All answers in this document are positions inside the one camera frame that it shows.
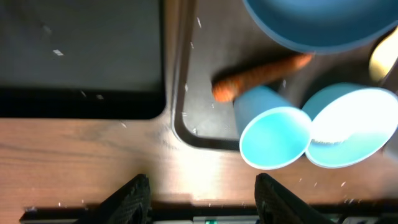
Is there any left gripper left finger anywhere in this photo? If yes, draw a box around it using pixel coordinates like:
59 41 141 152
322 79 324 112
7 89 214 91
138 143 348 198
73 174 151 224

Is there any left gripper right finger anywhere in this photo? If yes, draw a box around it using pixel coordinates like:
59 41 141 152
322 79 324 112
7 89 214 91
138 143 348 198
254 173 334 224

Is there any light blue cup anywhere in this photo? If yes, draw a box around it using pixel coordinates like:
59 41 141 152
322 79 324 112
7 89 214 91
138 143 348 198
233 86 312 170

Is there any light blue bowl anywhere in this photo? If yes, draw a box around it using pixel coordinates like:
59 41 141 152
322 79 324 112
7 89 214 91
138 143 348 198
302 83 397 169

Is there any white rice pile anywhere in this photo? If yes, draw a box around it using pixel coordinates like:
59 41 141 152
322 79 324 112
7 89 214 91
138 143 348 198
312 88 397 144

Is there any black waste tray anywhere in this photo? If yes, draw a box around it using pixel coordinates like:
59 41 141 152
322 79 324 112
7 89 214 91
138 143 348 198
1 0 166 120

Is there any orange carrot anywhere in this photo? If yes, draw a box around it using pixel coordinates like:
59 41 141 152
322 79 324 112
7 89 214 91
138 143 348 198
211 54 314 103

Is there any brown serving tray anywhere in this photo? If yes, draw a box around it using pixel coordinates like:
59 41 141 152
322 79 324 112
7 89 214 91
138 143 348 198
172 1 376 152

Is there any dark blue plate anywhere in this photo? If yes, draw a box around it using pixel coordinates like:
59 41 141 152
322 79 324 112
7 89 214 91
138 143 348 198
243 0 397 54

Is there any yellow plastic spoon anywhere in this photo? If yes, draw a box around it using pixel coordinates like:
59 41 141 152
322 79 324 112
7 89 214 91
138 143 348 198
369 27 397 82

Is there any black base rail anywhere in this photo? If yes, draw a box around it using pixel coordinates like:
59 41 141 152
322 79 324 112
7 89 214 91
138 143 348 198
19 199 397 223

